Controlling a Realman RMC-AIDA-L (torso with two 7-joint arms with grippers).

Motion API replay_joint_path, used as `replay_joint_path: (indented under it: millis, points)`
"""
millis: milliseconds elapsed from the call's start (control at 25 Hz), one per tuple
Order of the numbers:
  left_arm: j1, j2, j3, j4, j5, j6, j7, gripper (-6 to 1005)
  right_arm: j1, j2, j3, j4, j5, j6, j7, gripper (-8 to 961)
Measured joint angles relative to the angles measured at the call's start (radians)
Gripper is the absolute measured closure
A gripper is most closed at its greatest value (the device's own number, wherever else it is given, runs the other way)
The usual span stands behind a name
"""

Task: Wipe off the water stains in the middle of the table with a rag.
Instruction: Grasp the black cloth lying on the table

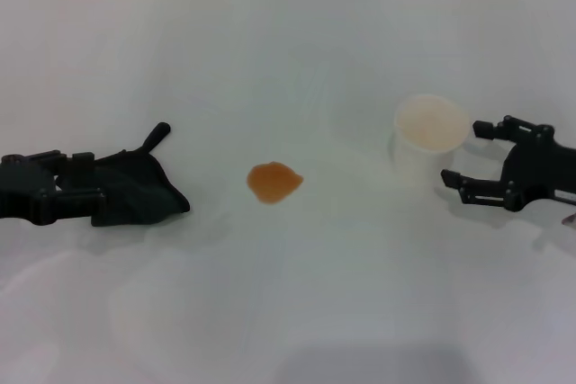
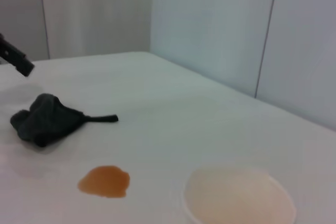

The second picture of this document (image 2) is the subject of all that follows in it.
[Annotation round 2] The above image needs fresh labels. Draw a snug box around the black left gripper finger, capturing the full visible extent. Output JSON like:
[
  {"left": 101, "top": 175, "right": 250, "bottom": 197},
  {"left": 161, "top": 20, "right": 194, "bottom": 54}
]
[{"left": 0, "top": 33, "right": 36, "bottom": 78}]

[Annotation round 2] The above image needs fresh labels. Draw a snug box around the dark cloth rag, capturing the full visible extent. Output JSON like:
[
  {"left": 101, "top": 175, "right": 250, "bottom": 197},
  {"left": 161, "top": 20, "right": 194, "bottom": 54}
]
[{"left": 9, "top": 92, "right": 120, "bottom": 148}]

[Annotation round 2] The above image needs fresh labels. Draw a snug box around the white paper cup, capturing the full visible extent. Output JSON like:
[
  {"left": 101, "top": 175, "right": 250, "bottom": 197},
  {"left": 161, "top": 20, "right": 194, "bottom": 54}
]
[{"left": 183, "top": 167, "right": 298, "bottom": 224}]

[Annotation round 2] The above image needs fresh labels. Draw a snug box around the orange-brown liquid stain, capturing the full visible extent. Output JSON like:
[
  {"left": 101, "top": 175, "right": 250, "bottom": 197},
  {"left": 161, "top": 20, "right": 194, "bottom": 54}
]
[{"left": 77, "top": 165, "right": 131, "bottom": 199}]

